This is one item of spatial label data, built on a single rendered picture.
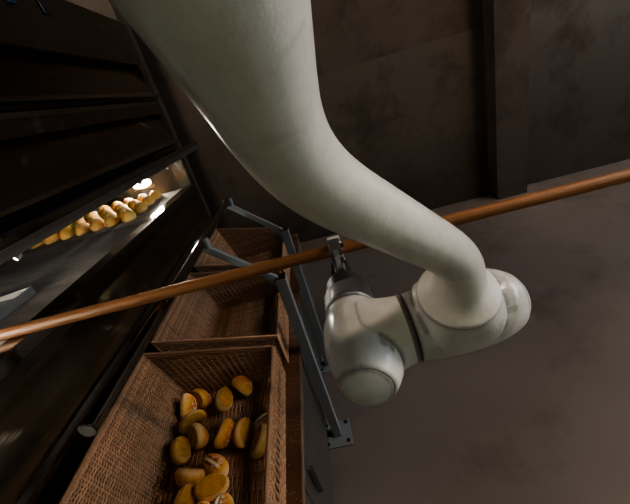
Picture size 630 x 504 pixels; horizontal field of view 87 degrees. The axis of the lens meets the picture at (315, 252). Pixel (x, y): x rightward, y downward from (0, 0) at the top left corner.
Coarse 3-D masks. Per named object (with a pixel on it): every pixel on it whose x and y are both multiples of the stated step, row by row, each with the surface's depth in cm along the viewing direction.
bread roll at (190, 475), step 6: (180, 468) 99; (186, 468) 99; (192, 468) 99; (198, 468) 100; (180, 474) 98; (186, 474) 97; (192, 474) 97; (198, 474) 98; (204, 474) 99; (180, 480) 97; (186, 480) 97; (192, 480) 97; (198, 480) 97; (180, 486) 97
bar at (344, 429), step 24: (216, 216) 137; (288, 240) 168; (192, 264) 101; (240, 264) 120; (288, 288) 125; (288, 312) 130; (312, 312) 189; (144, 336) 71; (312, 360) 141; (120, 384) 60; (96, 408) 54; (96, 432) 53; (336, 432) 162
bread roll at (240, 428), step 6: (240, 420) 109; (246, 420) 110; (240, 426) 107; (246, 426) 108; (234, 432) 106; (240, 432) 105; (246, 432) 107; (252, 432) 109; (234, 438) 104; (240, 438) 104; (246, 438) 105; (234, 444) 104; (240, 444) 103; (246, 444) 104
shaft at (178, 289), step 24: (552, 192) 75; (576, 192) 75; (456, 216) 76; (480, 216) 76; (264, 264) 79; (288, 264) 79; (168, 288) 81; (192, 288) 80; (72, 312) 82; (96, 312) 82; (0, 336) 83
